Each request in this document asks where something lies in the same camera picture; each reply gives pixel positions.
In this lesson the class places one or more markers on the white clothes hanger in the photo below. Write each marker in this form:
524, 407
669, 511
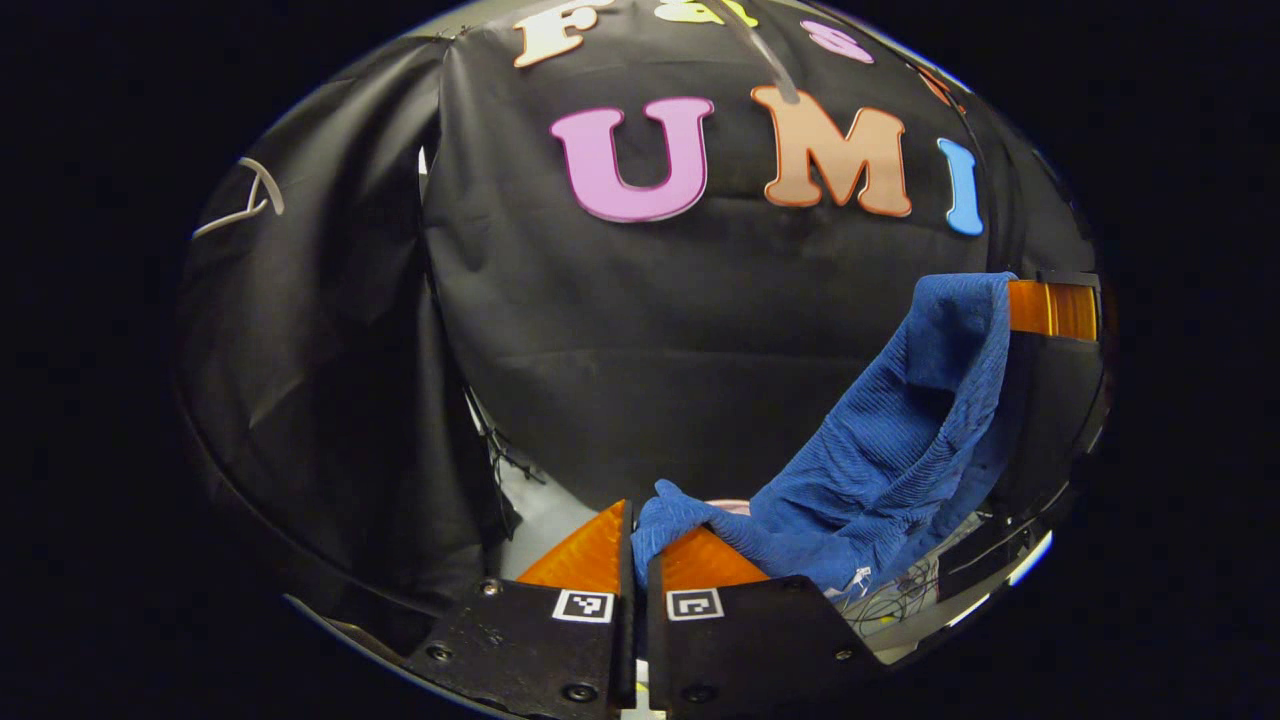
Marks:
262, 190

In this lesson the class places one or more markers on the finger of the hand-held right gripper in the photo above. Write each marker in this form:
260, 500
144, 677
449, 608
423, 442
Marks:
1055, 400

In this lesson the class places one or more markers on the blue ribbed shirt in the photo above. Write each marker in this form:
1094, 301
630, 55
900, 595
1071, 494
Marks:
900, 450

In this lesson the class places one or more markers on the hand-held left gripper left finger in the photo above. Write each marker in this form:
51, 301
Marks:
530, 650

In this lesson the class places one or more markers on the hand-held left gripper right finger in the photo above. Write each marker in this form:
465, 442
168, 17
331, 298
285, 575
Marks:
750, 640

